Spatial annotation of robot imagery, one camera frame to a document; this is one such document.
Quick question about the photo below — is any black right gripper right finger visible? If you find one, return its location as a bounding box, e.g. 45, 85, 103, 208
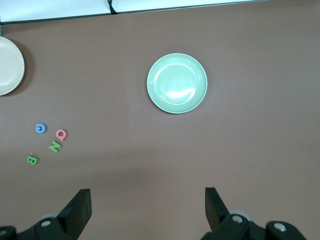
201, 186, 308, 240

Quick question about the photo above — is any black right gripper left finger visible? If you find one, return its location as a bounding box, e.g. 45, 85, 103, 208
17, 188, 92, 240

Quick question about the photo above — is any green letter B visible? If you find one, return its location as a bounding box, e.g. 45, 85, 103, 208
26, 155, 40, 166

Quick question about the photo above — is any green letter N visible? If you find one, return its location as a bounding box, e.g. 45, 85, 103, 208
48, 140, 62, 153

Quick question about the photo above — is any pink letter Q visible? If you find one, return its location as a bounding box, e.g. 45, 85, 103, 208
55, 129, 68, 142

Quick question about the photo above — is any brown table mat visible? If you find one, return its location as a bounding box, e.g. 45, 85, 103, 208
0, 0, 320, 240

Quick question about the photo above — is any green plate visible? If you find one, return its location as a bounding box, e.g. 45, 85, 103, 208
146, 52, 209, 115

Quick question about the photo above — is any beige plate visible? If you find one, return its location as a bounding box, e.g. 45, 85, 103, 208
0, 36, 26, 97

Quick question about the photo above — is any white ledge beside table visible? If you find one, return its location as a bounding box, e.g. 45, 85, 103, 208
0, 0, 320, 25

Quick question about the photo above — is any black cable on white ledge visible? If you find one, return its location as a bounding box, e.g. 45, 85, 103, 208
106, 0, 118, 15

